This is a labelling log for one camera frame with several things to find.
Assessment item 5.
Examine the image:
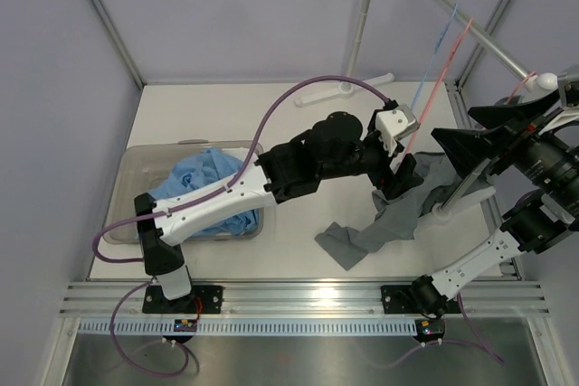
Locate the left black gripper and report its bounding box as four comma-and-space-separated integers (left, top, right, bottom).
318, 123, 422, 197

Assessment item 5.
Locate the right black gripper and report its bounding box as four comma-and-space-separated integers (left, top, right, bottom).
429, 89, 579, 223

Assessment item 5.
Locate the grey shirt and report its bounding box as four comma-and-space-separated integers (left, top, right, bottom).
315, 150, 494, 272

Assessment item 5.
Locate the pink hanger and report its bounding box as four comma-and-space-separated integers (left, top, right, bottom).
505, 71, 537, 105
400, 16, 475, 165

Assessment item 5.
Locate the blue wire hanger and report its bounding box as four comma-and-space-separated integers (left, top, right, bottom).
410, 4, 459, 110

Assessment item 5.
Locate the blue shirt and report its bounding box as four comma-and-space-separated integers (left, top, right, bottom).
147, 146, 261, 239

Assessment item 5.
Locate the white shirt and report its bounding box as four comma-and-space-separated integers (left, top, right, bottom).
225, 147, 262, 162

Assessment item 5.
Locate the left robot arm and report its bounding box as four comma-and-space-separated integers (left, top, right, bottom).
134, 105, 419, 313

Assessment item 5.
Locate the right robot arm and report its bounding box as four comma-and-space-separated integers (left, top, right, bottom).
407, 83, 578, 318

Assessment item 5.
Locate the white clothes rack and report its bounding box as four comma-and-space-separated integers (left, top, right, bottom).
294, 0, 557, 221

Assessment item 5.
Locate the grey transparent plastic bin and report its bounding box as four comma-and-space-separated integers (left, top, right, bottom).
103, 140, 264, 245

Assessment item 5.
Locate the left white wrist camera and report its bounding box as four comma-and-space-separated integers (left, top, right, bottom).
375, 104, 420, 157

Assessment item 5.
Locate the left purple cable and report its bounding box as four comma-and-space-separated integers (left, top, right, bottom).
92, 74, 393, 378

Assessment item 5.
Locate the aluminium mounting rail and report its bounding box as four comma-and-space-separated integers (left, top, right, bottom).
58, 280, 550, 318

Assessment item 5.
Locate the white slotted cable duct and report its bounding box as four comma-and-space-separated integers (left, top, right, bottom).
79, 318, 418, 336

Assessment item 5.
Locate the left aluminium frame post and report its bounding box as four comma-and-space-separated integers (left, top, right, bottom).
87, 0, 147, 91

